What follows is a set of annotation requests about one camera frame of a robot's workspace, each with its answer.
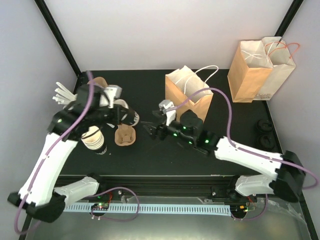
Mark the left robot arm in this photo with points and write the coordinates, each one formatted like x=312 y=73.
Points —
x=80 y=120

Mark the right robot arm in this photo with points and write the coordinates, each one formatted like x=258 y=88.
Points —
x=278 y=174

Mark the black paper coffee cup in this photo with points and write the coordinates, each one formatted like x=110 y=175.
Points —
x=127 y=115

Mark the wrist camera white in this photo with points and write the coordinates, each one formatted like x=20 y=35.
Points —
x=167 y=107
x=109 y=95

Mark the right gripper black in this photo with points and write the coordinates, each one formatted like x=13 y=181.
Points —
x=154 y=134

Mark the stack of pulp cup carriers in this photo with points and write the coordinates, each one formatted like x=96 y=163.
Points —
x=99 y=83

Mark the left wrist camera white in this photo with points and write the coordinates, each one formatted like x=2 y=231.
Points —
x=109 y=95

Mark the white paper bag orange handle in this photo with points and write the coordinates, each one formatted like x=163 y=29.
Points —
x=280 y=55

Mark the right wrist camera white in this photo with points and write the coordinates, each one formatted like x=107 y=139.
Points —
x=167 y=107

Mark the stack of paper cups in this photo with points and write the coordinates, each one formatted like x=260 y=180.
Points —
x=94 y=140

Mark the black cup lids stack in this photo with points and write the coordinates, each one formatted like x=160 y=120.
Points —
x=264 y=125

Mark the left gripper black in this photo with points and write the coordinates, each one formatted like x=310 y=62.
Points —
x=119 y=114

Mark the large brown paper bag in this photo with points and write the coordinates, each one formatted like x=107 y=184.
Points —
x=249 y=71

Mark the light blue cable duct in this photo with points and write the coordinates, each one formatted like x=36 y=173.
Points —
x=131 y=208

